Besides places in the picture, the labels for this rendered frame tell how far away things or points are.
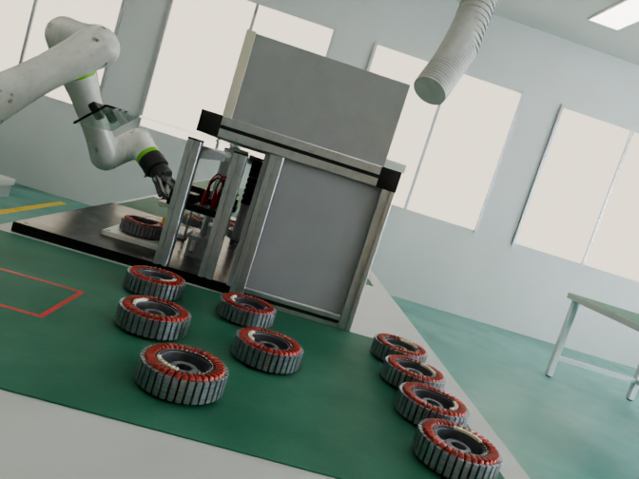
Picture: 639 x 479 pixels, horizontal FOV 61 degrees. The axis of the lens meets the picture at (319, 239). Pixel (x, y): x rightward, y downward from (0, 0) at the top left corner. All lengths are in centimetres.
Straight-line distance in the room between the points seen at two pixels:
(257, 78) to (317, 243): 40
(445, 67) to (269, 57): 139
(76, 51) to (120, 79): 468
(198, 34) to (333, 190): 525
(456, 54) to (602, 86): 455
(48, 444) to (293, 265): 73
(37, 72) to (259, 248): 84
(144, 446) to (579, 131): 656
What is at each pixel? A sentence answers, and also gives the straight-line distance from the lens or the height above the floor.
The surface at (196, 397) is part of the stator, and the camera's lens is 68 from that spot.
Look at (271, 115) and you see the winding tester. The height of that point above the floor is 115.
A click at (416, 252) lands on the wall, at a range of 633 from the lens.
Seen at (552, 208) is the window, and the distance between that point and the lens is 680.
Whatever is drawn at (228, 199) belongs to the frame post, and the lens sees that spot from 119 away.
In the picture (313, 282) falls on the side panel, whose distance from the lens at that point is 120.
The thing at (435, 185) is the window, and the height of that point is 135.
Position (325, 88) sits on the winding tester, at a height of 125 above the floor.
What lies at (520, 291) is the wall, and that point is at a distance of 680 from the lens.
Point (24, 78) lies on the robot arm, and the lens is 171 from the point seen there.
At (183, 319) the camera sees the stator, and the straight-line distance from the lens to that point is 87.
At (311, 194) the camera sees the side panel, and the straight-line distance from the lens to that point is 118.
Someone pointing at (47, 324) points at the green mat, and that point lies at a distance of 84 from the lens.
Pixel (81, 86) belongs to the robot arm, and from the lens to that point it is 199.
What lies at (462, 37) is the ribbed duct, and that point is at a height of 184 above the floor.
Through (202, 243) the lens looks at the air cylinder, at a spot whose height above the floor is 81.
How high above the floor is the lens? 105
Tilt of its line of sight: 6 degrees down
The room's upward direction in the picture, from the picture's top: 17 degrees clockwise
